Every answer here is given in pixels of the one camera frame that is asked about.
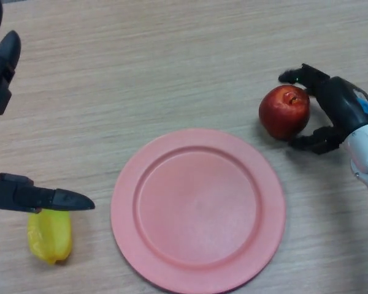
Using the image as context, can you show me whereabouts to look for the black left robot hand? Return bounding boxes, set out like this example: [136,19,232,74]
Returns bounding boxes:
[0,0,96,214]

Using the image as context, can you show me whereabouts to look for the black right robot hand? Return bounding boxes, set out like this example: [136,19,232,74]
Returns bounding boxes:
[278,63,368,156]

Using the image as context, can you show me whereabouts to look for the red apple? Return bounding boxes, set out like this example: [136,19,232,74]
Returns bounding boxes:
[258,85,311,141]

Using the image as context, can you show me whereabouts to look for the pink round plate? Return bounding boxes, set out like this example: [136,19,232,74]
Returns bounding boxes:
[110,129,287,294]

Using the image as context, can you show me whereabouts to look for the yellow starfruit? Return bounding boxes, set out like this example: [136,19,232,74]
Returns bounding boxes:
[26,209,73,266]

